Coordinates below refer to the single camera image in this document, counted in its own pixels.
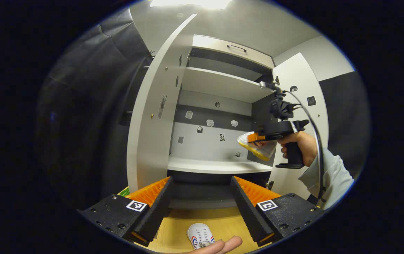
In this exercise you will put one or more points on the white cabinet drawer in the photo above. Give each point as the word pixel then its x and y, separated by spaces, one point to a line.
pixel 216 46

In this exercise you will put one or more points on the ceiling light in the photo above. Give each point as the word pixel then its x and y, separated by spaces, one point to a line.
pixel 195 3

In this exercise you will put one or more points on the white shoe cabinet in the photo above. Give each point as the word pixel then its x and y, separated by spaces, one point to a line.
pixel 205 144

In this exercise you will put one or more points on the pink and green object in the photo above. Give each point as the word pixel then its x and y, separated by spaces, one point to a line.
pixel 125 192

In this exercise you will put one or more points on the white canvas shoe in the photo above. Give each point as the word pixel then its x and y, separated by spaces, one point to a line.
pixel 200 234
pixel 262 151

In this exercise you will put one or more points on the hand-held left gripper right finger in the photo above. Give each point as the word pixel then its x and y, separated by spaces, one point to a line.
pixel 248 215

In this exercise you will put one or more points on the white cabinet door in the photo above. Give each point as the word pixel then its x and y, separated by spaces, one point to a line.
pixel 149 141
pixel 304 70

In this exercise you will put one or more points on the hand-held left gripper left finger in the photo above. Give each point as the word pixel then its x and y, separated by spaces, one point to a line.
pixel 158 211

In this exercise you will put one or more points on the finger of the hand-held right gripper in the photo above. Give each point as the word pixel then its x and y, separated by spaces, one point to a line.
pixel 255 137

